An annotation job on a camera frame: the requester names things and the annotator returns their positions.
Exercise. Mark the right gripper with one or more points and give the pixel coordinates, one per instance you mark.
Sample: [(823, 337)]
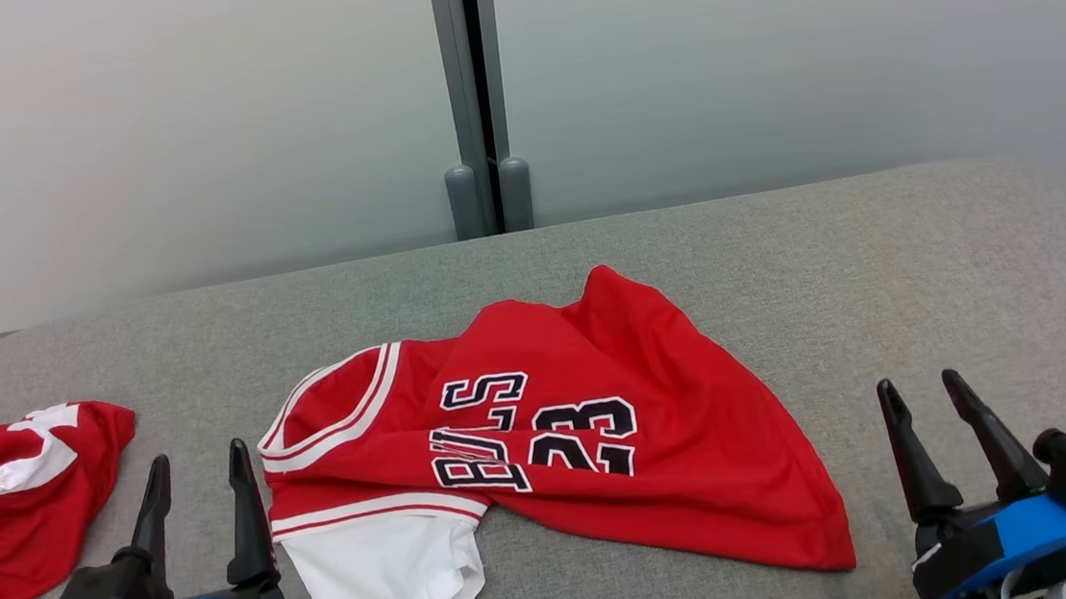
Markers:
[(956, 552)]

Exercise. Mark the red shorts with white stripes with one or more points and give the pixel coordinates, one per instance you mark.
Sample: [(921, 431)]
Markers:
[(14, 538)]

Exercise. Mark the red basketball jersey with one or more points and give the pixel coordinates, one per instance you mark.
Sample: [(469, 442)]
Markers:
[(682, 460)]

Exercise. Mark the right wrist camera blue mount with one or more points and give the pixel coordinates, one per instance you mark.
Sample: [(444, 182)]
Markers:
[(1045, 525)]

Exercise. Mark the grey partition post with feet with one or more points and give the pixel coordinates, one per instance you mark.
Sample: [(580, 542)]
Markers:
[(455, 75)]

